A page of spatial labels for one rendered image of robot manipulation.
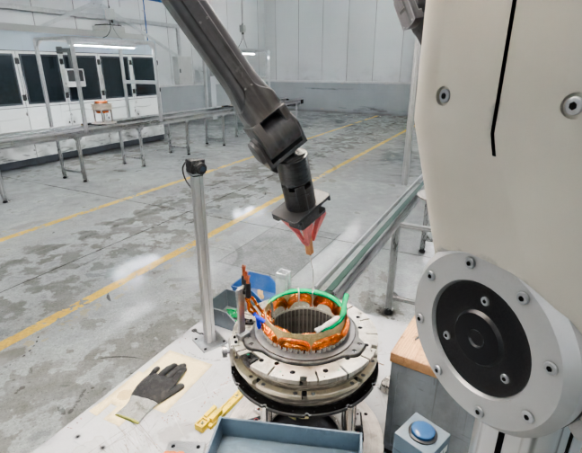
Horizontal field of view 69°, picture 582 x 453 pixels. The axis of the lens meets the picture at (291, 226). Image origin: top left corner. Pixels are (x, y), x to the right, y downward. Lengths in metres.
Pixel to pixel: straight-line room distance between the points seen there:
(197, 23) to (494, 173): 0.48
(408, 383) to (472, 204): 0.71
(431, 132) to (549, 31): 0.10
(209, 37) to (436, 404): 0.82
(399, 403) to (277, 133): 0.66
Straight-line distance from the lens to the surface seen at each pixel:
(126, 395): 1.35
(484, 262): 0.36
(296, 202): 0.75
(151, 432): 1.23
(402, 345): 0.99
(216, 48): 0.66
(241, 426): 0.82
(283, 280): 1.00
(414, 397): 1.02
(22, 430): 2.60
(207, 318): 1.41
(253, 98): 0.66
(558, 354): 0.34
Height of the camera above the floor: 1.64
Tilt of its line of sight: 21 degrees down
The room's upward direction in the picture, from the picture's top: straight up
